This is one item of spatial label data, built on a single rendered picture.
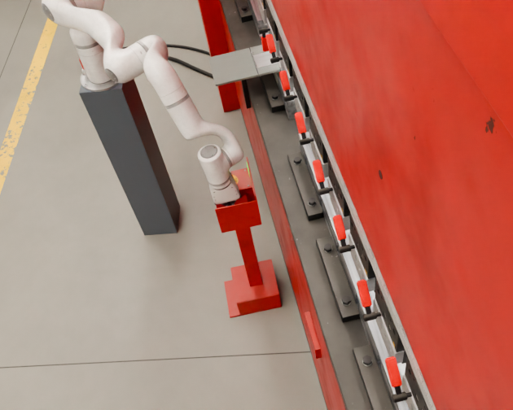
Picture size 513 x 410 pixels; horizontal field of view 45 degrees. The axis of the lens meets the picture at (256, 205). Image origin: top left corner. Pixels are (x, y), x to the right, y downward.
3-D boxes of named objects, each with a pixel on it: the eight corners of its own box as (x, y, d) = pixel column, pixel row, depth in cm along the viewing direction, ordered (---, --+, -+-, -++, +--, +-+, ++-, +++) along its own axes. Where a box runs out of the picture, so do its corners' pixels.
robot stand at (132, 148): (144, 235, 329) (78, 93, 252) (148, 208, 340) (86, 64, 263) (177, 233, 327) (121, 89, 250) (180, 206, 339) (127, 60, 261)
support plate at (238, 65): (208, 58, 256) (208, 57, 255) (270, 44, 257) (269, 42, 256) (215, 86, 245) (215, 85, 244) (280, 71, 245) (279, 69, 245)
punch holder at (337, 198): (328, 194, 180) (326, 155, 167) (357, 187, 180) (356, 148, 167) (343, 234, 171) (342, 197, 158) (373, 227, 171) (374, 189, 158)
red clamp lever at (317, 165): (310, 161, 169) (319, 195, 170) (325, 157, 170) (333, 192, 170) (309, 161, 171) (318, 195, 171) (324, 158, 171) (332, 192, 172)
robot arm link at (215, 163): (223, 162, 226) (203, 176, 224) (214, 137, 216) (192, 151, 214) (235, 174, 221) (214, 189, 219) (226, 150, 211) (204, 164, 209)
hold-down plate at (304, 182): (287, 159, 231) (287, 154, 229) (301, 156, 231) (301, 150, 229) (309, 221, 212) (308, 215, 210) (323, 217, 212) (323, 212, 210)
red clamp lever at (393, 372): (383, 359, 132) (394, 404, 132) (402, 355, 132) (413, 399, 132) (382, 357, 133) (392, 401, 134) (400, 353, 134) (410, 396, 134)
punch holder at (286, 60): (281, 68, 218) (276, 28, 205) (304, 63, 218) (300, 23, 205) (291, 95, 208) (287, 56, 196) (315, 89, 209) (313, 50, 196)
